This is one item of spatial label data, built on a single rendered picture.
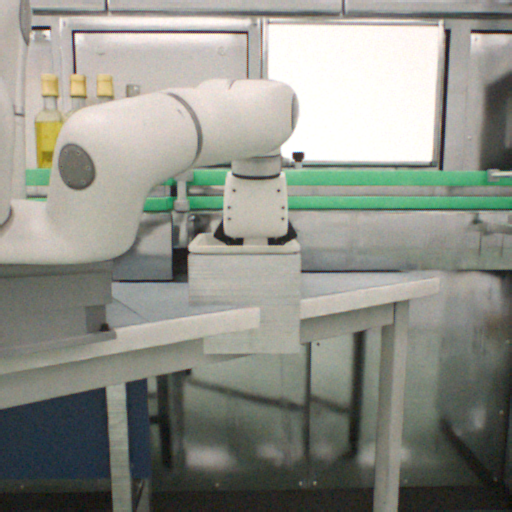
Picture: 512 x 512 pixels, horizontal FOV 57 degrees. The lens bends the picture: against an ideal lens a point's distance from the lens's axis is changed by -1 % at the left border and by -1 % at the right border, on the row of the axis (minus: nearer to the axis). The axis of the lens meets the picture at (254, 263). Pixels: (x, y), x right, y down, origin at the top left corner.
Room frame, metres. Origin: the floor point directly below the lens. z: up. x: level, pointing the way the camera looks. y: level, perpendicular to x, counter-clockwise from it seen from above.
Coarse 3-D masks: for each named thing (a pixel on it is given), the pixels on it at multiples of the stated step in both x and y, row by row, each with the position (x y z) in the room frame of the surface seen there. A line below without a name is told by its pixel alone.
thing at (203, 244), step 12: (204, 240) 0.89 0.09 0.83; (216, 240) 0.92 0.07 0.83; (252, 240) 0.92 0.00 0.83; (264, 240) 0.92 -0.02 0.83; (204, 252) 0.71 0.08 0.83; (216, 252) 0.71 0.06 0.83; (228, 252) 0.71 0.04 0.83; (240, 252) 0.71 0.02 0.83; (252, 252) 0.71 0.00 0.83; (264, 252) 0.71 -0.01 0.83; (276, 252) 0.71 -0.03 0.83; (288, 252) 0.72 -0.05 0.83
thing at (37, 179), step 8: (32, 168) 0.90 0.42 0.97; (40, 168) 0.90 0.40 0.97; (48, 168) 0.90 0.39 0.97; (32, 176) 0.90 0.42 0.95; (40, 176) 0.90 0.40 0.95; (48, 176) 0.90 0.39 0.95; (32, 184) 0.90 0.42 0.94; (40, 184) 0.90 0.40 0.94; (48, 184) 0.90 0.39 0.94; (32, 192) 0.90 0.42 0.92; (40, 192) 0.90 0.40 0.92; (152, 192) 0.90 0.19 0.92; (160, 192) 0.91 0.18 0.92; (40, 200) 0.90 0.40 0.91; (152, 200) 0.90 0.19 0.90; (160, 200) 0.90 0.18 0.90; (144, 208) 0.90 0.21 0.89; (152, 208) 0.90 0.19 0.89; (160, 208) 0.90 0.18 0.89
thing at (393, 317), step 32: (320, 320) 0.83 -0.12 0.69; (352, 320) 0.88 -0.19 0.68; (384, 320) 0.92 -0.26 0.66; (128, 352) 0.64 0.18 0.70; (160, 352) 0.67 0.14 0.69; (192, 352) 0.70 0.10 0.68; (384, 352) 0.96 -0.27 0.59; (0, 384) 0.55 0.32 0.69; (32, 384) 0.57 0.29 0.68; (64, 384) 0.60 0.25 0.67; (96, 384) 0.62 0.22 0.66; (384, 384) 0.95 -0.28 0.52; (384, 416) 0.95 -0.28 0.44; (384, 448) 0.95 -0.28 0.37; (384, 480) 0.94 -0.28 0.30
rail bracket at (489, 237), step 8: (488, 176) 1.01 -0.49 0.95; (496, 176) 0.99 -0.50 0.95; (504, 176) 0.96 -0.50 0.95; (488, 224) 0.98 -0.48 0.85; (496, 224) 0.95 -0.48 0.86; (504, 224) 0.92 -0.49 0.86; (488, 232) 0.99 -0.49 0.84; (496, 232) 0.99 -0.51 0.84; (504, 232) 0.91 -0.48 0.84; (480, 240) 1.00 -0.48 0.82; (488, 240) 0.99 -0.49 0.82; (496, 240) 0.99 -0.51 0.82; (480, 248) 0.99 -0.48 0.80; (488, 248) 0.99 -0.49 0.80; (496, 248) 0.99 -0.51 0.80; (480, 256) 0.99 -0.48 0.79; (488, 256) 0.99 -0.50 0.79; (496, 256) 0.99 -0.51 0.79
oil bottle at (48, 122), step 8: (40, 112) 1.00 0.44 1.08; (48, 112) 1.01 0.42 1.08; (56, 112) 1.01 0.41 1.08; (40, 120) 1.00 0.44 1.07; (48, 120) 1.00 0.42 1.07; (56, 120) 1.00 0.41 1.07; (40, 128) 1.00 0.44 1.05; (48, 128) 1.00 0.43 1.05; (56, 128) 1.00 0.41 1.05; (40, 136) 1.00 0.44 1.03; (48, 136) 1.00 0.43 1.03; (56, 136) 1.00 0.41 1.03; (40, 144) 1.00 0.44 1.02; (48, 144) 1.00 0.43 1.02; (40, 152) 1.00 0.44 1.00; (48, 152) 1.00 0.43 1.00; (40, 160) 1.00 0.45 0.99; (48, 160) 1.00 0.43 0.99
